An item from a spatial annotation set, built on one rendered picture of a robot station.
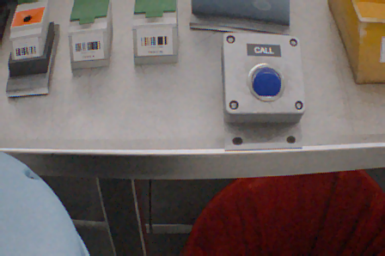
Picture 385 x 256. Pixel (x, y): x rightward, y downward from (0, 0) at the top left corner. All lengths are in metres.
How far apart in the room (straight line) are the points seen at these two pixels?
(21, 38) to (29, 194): 0.43
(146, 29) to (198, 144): 0.11
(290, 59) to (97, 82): 0.19
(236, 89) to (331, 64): 0.15
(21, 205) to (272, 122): 0.44
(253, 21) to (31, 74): 0.23
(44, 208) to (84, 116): 0.43
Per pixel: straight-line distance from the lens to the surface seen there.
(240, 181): 1.31
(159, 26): 0.82
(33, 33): 0.82
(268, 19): 0.89
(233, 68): 0.76
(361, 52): 0.83
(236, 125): 0.81
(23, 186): 0.41
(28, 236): 0.40
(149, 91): 0.84
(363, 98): 0.85
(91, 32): 0.83
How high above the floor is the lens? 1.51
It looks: 51 degrees down
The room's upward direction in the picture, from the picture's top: 1 degrees counter-clockwise
